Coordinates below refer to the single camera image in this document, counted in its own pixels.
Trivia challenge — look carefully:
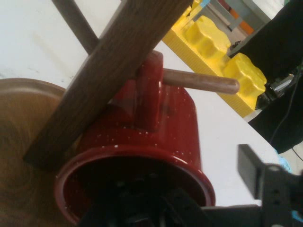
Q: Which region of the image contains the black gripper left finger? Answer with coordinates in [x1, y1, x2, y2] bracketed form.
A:
[79, 185, 205, 227]

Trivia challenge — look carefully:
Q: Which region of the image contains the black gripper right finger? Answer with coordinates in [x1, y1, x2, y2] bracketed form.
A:
[237, 143, 303, 227]

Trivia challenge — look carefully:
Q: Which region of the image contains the red speckled mug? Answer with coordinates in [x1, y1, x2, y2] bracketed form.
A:
[53, 50, 217, 227]

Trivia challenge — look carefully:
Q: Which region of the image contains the black bulky equipment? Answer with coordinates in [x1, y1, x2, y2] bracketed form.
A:
[226, 0, 303, 155]

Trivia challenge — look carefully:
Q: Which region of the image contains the brown wooden mug tree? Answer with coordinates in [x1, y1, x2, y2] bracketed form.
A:
[0, 0, 240, 227]

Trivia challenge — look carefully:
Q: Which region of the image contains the large yellow toy block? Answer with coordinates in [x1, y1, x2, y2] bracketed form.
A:
[160, 0, 268, 119]

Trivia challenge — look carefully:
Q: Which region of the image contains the large orange toy block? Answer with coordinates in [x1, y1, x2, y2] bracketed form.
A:
[240, 20, 255, 34]

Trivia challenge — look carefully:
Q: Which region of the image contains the large grey toy block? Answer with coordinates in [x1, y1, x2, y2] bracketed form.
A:
[205, 0, 273, 32]

